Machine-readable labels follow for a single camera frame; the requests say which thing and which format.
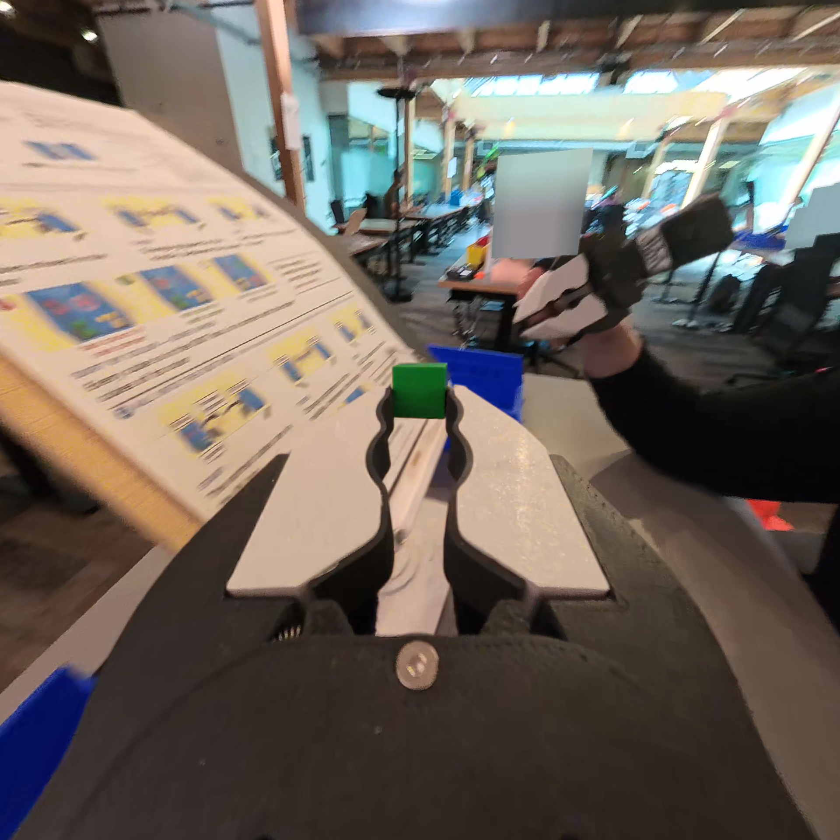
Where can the small yellow bin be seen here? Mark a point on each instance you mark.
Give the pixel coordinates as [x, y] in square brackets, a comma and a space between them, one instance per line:
[479, 254]

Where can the orange plastic piece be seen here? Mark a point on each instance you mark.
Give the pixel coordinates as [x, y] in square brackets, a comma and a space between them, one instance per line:
[771, 515]

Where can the printed instruction board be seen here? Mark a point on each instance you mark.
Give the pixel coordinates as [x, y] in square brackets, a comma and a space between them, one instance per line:
[164, 295]

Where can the person's right forearm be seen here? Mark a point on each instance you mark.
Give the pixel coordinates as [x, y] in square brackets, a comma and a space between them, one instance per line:
[722, 433]

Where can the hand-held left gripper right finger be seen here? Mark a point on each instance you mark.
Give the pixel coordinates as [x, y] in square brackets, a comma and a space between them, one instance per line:
[525, 512]

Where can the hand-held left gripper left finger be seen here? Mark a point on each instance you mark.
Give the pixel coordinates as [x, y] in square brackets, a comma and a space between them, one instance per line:
[308, 518]

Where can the blue plastic bin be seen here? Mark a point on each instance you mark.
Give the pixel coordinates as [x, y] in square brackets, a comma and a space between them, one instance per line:
[36, 748]
[489, 384]

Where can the wooden work table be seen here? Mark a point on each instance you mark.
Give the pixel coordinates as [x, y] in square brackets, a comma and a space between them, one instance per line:
[482, 279]

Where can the green cube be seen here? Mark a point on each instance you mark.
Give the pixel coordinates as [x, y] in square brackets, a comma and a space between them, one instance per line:
[420, 390]

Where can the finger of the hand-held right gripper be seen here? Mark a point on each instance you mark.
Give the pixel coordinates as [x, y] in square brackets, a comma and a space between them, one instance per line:
[554, 285]
[571, 321]

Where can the person's right hand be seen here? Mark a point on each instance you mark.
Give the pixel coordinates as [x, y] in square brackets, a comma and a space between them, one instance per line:
[610, 351]

